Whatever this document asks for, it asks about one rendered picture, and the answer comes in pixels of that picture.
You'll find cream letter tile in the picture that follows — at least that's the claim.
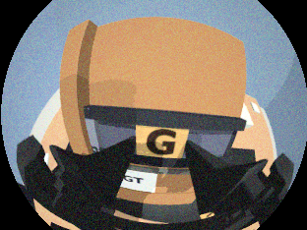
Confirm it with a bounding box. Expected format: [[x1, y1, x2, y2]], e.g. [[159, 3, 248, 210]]
[[135, 124, 189, 158]]

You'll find tan letter tile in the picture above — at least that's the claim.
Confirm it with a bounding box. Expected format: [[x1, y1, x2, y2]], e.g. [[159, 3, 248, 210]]
[[200, 213, 215, 218]]

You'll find tan wooden inclined board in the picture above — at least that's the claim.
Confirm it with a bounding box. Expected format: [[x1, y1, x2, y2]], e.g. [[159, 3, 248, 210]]
[[59, 17, 248, 205]]

